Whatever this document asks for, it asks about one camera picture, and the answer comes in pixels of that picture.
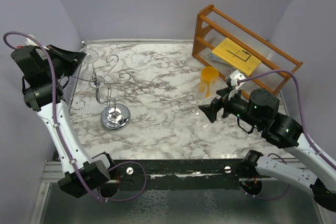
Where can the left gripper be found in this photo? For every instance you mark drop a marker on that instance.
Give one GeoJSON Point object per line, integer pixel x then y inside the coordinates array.
{"type": "Point", "coordinates": [75, 57]}

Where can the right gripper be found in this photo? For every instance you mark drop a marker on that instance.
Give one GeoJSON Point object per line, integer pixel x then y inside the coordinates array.
{"type": "Point", "coordinates": [211, 110]}

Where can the clear wine glass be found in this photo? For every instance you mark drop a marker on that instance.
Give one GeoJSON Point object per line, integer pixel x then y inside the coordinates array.
{"type": "Point", "coordinates": [202, 120]}
{"type": "Point", "coordinates": [87, 66]}
{"type": "Point", "coordinates": [216, 83]}
{"type": "Point", "coordinates": [199, 94]}

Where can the yellow plastic wine glass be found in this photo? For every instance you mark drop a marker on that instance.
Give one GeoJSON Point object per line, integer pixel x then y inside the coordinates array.
{"type": "Point", "coordinates": [207, 74]}

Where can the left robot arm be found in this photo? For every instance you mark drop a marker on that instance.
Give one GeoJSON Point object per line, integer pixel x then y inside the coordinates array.
{"type": "Point", "coordinates": [45, 96]}

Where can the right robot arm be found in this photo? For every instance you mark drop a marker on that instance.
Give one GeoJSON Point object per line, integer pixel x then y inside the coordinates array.
{"type": "Point", "coordinates": [282, 131]}

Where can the wooden shelf rack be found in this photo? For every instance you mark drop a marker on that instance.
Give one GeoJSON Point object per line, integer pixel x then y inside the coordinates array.
{"type": "Point", "coordinates": [213, 26]}

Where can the chrome wine glass rack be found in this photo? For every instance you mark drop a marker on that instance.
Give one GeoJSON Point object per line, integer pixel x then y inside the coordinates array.
{"type": "Point", "coordinates": [115, 116]}

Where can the blue patterned small item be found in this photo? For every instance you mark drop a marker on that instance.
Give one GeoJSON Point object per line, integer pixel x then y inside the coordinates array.
{"type": "Point", "coordinates": [216, 58]}

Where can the yellow book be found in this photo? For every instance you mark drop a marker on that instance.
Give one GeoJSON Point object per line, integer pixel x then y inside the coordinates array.
{"type": "Point", "coordinates": [237, 56]}

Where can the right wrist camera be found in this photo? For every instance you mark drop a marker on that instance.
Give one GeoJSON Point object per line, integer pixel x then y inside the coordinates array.
{"type": "Point", "coordinates": [233, 82]}

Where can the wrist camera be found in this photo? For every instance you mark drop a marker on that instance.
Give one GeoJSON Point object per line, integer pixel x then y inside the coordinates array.
{"type": "Point", "coordinates": [28, 41]}
{"type": "Point", "coordinates": [233, 82]}

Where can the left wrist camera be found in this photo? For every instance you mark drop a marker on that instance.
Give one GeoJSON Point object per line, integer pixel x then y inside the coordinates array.
{"type": "Point", "coordinates": [28, 41]}

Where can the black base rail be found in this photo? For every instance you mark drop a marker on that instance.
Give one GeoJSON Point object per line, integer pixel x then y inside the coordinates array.
{"type": "Point", "coordinates": [177, 174]}

